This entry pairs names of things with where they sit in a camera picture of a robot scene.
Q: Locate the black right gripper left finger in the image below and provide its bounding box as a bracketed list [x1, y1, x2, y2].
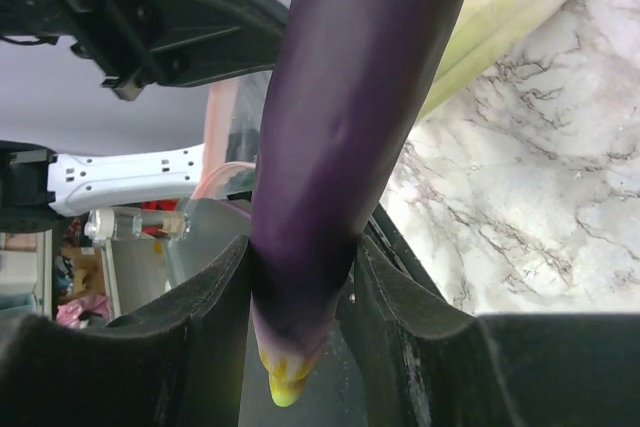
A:
[1, 237, 250, 426]

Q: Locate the purple eggplant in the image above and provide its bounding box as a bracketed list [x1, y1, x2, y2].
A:
[249, 0, 464, 407]

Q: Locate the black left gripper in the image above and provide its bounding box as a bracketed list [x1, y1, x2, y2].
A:
[1, 0, 287, 101]

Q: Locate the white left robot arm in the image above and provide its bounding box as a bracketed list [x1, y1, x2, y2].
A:
[1, 0, 290, 426]

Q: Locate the clear zip top bag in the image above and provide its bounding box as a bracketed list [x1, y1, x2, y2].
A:
[192, 0, 599, 203]

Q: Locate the green celery stalk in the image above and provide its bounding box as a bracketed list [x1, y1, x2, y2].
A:
[418, 0, 567, 118]

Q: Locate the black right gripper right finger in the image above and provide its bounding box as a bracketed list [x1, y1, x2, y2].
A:
[337, 234, 640, 427]

